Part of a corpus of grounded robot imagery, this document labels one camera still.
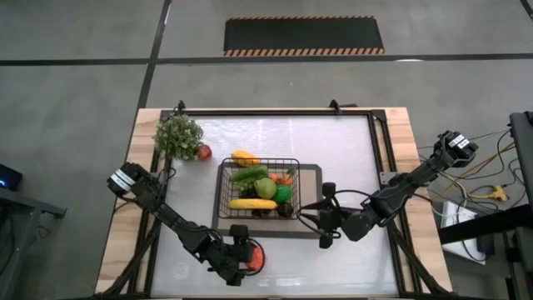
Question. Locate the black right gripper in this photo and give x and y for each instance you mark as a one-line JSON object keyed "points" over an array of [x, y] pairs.
{"points": [[331, 218]]}

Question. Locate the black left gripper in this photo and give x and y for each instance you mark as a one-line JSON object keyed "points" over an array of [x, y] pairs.
{"points": [[233, 258]]}

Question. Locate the orange tangerine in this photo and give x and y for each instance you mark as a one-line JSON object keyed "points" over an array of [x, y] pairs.
{"points": [[255, 259]]}

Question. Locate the dark avocado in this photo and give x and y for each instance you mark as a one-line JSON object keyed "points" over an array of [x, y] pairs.
{"points": [[285, 210]]}

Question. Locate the green lime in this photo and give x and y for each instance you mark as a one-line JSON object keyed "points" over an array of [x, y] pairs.
{"points": [[283, 194]]}

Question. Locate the orange carrot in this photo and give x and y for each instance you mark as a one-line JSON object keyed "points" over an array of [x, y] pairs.
{"points": [[284, 180]]}

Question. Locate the yellow banana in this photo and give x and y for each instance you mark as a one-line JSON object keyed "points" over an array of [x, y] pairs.
{"points": [[252, 203]]}

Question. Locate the light green pear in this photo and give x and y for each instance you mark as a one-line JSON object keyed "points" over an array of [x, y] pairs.
{"points": [[265, 188]]}

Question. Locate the dark purple grapes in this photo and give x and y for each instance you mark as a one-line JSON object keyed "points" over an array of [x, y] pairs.
{"points": [[249, 193]]}

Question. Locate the green cucumber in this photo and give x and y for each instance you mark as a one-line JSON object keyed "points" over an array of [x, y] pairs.
{"points": [[250, 173]]}

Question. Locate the yellow orange mango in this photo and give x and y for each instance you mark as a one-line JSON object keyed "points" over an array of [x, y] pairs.
{"points": [[243, 157]]}

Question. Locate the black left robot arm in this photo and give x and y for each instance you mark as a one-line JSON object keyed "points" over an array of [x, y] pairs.
{"points": [[166, 212]]}

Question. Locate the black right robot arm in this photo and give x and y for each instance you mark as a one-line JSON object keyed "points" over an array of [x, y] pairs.
{"points": [[399, 191]]}

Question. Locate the dark grey tray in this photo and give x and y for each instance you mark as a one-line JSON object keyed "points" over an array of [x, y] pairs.
{"points": [[309, 183]]}

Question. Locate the black table clamp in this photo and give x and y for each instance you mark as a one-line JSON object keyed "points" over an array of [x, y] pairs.
{"points": [[180, 107], [335, 105]]}

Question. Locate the red apple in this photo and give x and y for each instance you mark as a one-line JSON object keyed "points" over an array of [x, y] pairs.
{"points": [[204, 152]]}

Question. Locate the white box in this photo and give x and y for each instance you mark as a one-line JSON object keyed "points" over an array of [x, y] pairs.
{"points": [[456, 221]]}

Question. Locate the potted plant white flowers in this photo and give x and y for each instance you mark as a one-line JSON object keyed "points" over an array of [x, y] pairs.
{"points": [[179, 137]]}

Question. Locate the black hazard striped floor mat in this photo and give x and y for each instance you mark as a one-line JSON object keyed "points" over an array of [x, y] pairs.
{"points": [[304, 35]]}

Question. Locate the yellow power plug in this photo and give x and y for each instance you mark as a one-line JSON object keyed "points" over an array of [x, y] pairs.
{"points": [[497, 193]]}

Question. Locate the black side cart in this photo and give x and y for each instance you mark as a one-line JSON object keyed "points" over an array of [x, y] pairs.
{"points": [[522, 158]]}

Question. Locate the grey side table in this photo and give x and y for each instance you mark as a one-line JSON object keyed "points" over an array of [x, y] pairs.
{"points": [[25, 204]]}

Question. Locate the black device blue light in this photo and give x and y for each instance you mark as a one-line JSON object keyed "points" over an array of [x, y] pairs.
{"points": [[8, 177]]}

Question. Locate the black table frame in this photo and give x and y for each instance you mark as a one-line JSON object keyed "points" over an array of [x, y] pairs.
{"points": [[270, 112]]}

